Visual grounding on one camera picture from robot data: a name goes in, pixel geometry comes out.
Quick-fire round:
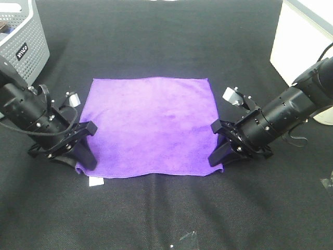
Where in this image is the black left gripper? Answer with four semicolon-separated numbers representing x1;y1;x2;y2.
28;105;97;171

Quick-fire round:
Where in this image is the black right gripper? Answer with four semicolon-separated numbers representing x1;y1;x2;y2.
208;109;273;167

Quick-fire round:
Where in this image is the purple microfibre towel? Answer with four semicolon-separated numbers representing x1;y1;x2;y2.
75;77;224;179

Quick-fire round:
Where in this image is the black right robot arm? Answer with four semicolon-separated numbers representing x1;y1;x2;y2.
208;58;332;167

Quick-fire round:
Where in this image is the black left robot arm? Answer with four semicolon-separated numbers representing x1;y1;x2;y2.
1;57;97;170

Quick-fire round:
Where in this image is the black table cloth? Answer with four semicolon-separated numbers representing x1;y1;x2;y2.
1;1;332;249

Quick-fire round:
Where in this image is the clear tape front centre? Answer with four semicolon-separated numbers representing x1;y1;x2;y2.
169;231;200;250

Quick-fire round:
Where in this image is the grey perforated laundry basket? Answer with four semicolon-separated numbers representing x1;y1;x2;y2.
1;1;49;86

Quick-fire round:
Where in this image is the white plastic bin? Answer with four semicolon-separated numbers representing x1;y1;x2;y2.
270;0;333;125

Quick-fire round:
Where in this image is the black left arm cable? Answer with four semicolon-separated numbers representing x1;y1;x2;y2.
0;84;79;136

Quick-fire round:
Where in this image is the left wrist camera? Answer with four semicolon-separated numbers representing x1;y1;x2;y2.
66;92;81;107

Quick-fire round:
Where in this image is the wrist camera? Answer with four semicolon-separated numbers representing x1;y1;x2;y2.
222;87;244;106
66;92;81;107

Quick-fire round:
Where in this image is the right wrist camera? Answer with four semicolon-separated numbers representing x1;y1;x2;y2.
222;87;244;106

